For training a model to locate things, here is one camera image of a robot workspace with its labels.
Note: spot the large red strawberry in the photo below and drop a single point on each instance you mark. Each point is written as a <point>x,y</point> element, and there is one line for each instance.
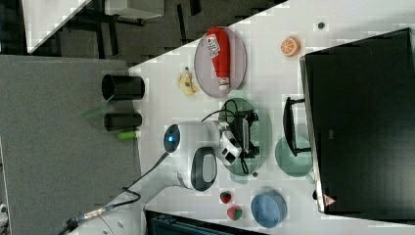
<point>235,213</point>

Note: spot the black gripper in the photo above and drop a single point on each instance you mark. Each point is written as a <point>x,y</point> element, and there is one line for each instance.
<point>242,122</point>

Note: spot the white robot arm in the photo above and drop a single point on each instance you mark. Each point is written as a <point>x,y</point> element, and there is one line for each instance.
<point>192,150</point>

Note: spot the orange slice toy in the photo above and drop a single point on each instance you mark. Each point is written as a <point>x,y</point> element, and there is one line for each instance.
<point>290,46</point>

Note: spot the large black cylinder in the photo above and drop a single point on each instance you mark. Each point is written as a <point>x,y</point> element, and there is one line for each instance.
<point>122,87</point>

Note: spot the green marker pen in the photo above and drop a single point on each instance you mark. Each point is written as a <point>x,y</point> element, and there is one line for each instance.
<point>128,135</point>

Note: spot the small red strawberry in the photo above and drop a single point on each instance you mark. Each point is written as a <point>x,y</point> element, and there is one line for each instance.
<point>225,197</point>

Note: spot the blue bowl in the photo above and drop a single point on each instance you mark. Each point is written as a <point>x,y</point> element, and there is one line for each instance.
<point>269,208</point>

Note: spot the red ketchup bottle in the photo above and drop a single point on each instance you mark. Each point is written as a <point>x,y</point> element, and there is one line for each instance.
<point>218,48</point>

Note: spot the yellow banana toy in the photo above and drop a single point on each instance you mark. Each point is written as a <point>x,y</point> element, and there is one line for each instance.
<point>185,82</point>

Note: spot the green plastic strainer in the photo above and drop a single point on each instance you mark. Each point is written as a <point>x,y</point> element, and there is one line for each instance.
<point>260,134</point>

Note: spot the small black cylinder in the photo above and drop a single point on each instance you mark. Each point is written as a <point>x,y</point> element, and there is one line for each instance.
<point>118,122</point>

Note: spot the purple plate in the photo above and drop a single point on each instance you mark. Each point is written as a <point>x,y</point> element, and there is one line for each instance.
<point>204,70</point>

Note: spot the black toaster oven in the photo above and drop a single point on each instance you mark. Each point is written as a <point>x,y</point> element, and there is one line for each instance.
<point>359,101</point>

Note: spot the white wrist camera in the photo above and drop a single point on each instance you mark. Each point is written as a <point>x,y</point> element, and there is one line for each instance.
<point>229,149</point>

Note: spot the green glass plate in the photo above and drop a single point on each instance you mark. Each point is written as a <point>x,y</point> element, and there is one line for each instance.
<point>298,165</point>

